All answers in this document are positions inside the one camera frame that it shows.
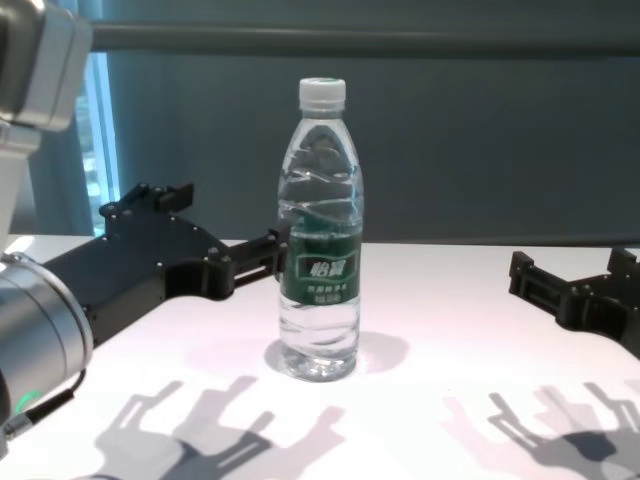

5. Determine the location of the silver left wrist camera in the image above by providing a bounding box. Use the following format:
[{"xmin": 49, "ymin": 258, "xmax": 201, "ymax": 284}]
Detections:
[{"xmin": 0, "ymin": 0, "xmax": 94, "ymax": 241}]

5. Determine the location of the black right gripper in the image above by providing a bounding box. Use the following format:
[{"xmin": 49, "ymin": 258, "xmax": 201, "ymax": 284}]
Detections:
[{"xmin": 508, "ymin": 246, "xmax": 640, "ymax": 361}]

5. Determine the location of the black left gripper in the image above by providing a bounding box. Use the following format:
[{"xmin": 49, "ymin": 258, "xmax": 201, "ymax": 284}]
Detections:
[{"xmin": 37, "ymin": 182, "xmax": 292, "ymax": 346}]

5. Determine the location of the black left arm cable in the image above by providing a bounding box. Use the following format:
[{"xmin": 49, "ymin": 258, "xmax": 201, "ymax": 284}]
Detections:
[{"xmin": 3, "ymin": 367, "xmax": 89, "ymax": 440}]

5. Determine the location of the dark grey horizontal bar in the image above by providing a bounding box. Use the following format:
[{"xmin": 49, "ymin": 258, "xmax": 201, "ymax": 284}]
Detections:
[{"xmin": 89, "ymin": 19, "xmax": 640, "ymax": 56}]

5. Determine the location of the clear green-label water bottle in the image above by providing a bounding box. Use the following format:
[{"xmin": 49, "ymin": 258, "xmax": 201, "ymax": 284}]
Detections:
[{"xmin": 276, "ymin": 76, "xmax": 365, "ymax": 384}]

